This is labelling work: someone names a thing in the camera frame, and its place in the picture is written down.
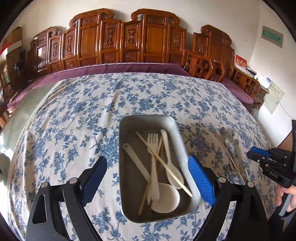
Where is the metal fork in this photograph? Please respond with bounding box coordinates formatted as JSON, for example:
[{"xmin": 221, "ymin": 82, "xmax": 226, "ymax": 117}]
[{"xmin": 226, "ymin": 128, "xmax": 241, "ymax": 163}]

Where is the metal spoon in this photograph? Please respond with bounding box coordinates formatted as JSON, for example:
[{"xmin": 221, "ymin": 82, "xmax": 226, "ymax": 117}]
[{"xmin": 220, "ymin": 127, "xmax": 238, "ymax": 175}]

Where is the brown wooden chopstick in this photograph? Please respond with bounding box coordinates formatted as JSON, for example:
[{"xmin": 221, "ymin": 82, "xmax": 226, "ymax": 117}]
[{"xmin": 213, "ymin": 132, "xmax": 245, "ymax": 184}]

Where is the person's right hand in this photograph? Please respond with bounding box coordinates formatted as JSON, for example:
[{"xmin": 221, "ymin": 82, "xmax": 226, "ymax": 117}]
[{"xmin": 274, "ymin": 185, "xmax": 296, "ymax": 212}]

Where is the wooden side table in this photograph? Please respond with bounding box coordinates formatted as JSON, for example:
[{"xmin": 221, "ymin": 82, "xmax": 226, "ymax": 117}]
[{"xmin": 254, "ymin": 86, "xmax": 269, "ymax": 109}]

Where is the purple armchair cushion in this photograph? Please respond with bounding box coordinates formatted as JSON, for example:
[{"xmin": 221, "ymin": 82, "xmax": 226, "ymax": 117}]
[{"xmin": 222, "ymin": 78, "xmax": 254, "ymax": 105}]

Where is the white box on side table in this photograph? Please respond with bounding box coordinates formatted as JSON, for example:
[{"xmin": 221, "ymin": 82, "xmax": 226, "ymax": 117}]
[{"xmin": 255, "ymin": 73, "xmax": 272, "ymax": 89}]

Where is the blue floral tablecloth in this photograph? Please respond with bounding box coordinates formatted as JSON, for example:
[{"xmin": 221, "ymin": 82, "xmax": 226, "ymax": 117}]
[{"xmin": 8, "ymin": 73, "xmax": 271, "ymax": 240}]

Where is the grey metal tray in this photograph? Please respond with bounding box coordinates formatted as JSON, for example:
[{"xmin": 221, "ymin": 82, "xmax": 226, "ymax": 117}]
[{"xmin": 119, "ymin": 114, "xmax": 201, "ymax": 223}]

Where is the red card box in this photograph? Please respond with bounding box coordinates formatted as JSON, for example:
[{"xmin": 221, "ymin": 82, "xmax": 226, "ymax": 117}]
[{"xmin": 234, "ymin": 54, "xmax": 247, "ymax": 70}]

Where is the purple sofa cushion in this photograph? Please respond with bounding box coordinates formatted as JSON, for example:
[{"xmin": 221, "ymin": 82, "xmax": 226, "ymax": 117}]
[{"xmin": 8, "ymin": 63, "xmax": 189, "ymax": 109}]

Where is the carved wooden armchair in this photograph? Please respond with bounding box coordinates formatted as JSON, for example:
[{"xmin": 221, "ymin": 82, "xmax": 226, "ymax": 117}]
[{"xmin": 193, "ymin": 25, "xmax": 260, "ymax": 100}]

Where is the long carved wooden sofa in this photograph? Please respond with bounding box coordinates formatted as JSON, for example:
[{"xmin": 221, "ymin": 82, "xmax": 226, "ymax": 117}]
[{"xmin": 18, "ymin": 9, "xmax": 214, "ymax": 80}]

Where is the brown cardboard box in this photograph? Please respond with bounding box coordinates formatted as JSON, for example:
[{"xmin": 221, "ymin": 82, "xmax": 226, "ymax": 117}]
[{"xmin": 6, "ymin": 27, "xmax": 23, "ymax": 44}]

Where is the white wall panel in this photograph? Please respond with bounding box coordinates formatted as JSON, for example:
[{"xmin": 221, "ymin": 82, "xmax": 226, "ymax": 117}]
[{"xmin": 263, "ymin": 82, "xmax": 285, "ymax": 114}]

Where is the grey electrical wall box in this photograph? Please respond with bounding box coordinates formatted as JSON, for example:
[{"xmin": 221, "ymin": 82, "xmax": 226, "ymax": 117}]
[{"xmin": 261, "ymin": 26, "xmax": 283, "ymax": 48}]

